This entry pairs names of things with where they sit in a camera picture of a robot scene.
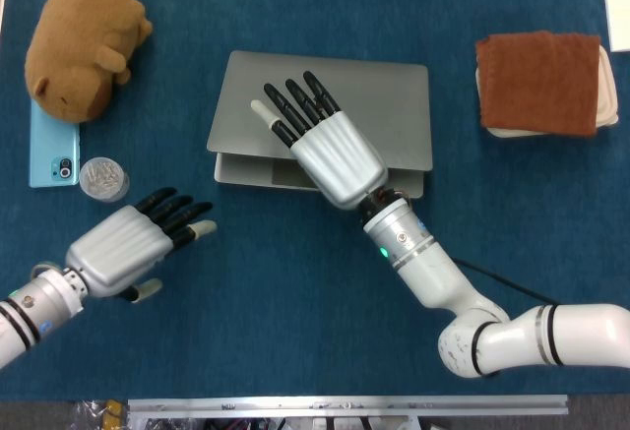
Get teal blue table mat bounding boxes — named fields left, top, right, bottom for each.
left=0, top=0, right=630, bottom=404

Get clear plastic bag with parts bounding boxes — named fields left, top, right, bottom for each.
left=68, top=399, right=130, bottom=430

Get folded brown towel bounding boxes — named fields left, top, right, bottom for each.
left=474, top=30, right=602, bottom=139

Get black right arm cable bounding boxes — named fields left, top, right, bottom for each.
left=450, top=256, right=560, bottom=306

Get aluminium profile rail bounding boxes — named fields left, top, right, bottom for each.
left=126, top=394, right=570, bottom=419

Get tangled coloured wires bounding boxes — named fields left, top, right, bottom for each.
left=204, top=417, right=286, bottom=430

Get clear jar of paper clips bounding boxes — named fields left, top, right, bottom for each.
left=78, top=155, right=132, bottom=204

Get brown capybara plush toy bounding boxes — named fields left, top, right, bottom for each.
left=24, top=0, right=155, bottom=124

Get silver laptop computer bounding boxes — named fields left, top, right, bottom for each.
left=205, top=49, right=434, bottom=200

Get cream plastic lidded container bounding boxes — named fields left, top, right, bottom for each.
left=474, top=45, right=620, bottom=141

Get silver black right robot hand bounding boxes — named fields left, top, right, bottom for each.
left=249, top=70, right=390, bottom=211

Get light blue smartphone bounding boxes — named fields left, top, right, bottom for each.
left=28, top=98, right=82, bottom=189

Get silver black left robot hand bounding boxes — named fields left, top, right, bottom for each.
left=65, top=186, right=219, bottom=304

